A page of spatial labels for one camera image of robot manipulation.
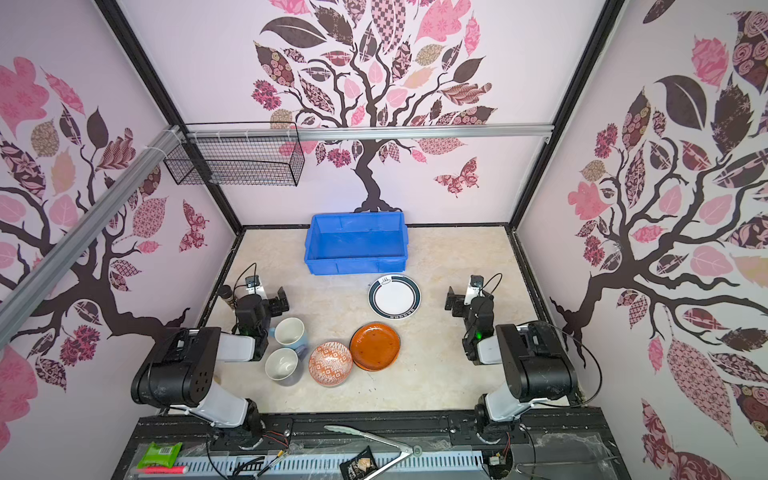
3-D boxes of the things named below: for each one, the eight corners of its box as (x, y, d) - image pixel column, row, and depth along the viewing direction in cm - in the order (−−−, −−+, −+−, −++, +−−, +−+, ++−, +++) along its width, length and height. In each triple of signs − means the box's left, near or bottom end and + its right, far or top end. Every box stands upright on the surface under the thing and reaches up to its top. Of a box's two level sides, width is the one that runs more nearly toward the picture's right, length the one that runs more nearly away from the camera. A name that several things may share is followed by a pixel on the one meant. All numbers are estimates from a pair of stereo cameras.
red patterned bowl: (310, 387, 82) (305, 381, 77) (316, 350, 89) (312, 341, 84) (350, 387, 82) (348, 381, 77) (354, 350, 89) (351, 341, 84)
